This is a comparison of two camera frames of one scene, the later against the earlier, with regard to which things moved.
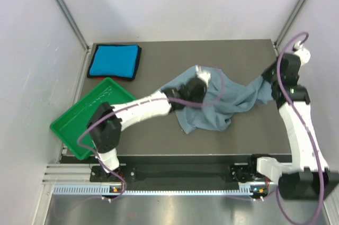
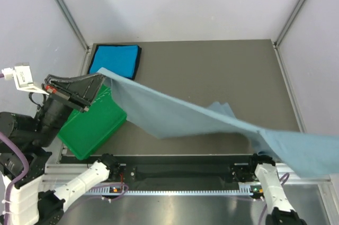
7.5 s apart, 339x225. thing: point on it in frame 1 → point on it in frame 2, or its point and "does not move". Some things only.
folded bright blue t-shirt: (121, 61) does not move
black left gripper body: (199, 96) → (54, 113)
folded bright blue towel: (96, 75) does not move
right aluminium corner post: (297, 7) does not move
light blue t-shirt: (224, 99) → (300, 154)
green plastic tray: (69, 126) does not move
